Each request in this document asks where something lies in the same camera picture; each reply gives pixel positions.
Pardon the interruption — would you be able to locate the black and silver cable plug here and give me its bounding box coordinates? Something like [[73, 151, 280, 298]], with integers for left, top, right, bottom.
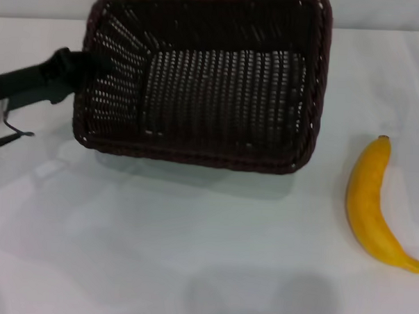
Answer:
[[0, 133, 22, 154]]

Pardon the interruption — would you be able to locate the black woven plastic basket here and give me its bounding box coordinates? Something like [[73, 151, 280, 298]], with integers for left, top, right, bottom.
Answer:
[[71, 0, 334, 178]]

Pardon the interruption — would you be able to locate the yellow banana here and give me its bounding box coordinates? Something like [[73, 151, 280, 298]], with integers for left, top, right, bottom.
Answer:
[[342, 133, 419, 275]]

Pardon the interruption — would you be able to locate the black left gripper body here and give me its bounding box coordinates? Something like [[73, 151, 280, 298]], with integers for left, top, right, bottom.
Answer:
[[0, 44, 83, 115]]

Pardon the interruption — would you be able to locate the thin black cable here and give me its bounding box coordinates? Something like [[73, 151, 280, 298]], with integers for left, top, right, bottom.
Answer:
[[2, 117, 37, 139]]

